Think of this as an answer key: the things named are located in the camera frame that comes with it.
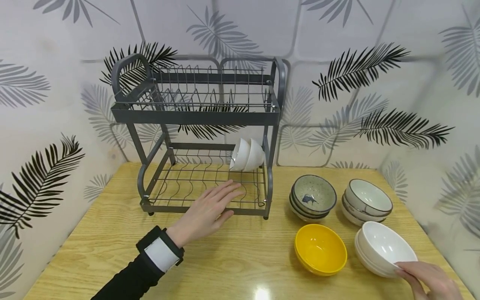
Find grey two-tier metal dish rack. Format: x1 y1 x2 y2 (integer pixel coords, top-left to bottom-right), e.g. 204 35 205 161
110 53 287 220

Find small white bowl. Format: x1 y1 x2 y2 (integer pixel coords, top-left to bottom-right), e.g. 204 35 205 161
244 139 266 172
229 137 251 172

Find grey speckled fish-print bowl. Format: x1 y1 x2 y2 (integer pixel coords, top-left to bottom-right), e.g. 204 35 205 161
290 192 331 219
289 199 330 223
292 175 338 215

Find large plain white bowl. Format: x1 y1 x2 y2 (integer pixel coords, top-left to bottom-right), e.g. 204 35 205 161
354 235 399 279
357 221 418 276

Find white bowl with dark rim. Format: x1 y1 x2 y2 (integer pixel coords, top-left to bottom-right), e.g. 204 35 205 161
341 202 381 227
342 194 388 223
345 179 393 217

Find black wrist band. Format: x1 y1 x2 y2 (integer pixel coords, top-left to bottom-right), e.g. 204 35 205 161
135 226 185 274

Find person's left hand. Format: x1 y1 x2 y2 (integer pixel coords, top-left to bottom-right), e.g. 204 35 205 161
166 180 245 249

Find yellow bowl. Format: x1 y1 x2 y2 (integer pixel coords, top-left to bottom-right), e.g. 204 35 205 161
294 224 348 277

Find person's left forearm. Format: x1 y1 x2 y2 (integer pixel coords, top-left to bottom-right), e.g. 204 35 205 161
91 252 165 300

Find person's right hand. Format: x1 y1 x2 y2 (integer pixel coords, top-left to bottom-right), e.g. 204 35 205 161
394 261 464 300

